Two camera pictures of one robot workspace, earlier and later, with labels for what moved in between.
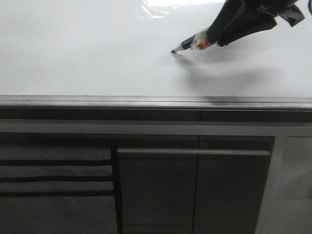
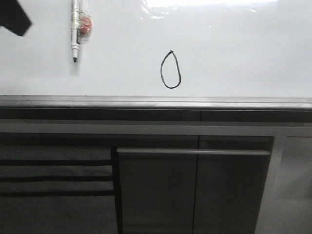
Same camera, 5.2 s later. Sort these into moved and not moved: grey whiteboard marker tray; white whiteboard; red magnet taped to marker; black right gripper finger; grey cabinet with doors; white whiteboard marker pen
Moved: white whiteboard marker pen; red magnet taped to marker; black right gripper finger
Not moved: grey whiteboard marker tray; white whiteboard; grey cabinet with doors
